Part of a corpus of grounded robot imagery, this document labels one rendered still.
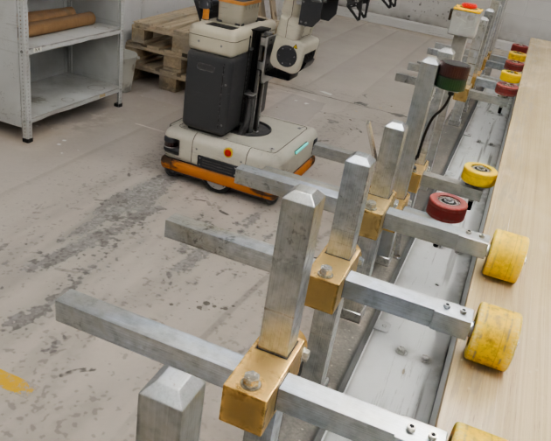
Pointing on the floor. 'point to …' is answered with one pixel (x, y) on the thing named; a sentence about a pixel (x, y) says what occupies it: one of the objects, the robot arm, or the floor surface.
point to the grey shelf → (48, 60)
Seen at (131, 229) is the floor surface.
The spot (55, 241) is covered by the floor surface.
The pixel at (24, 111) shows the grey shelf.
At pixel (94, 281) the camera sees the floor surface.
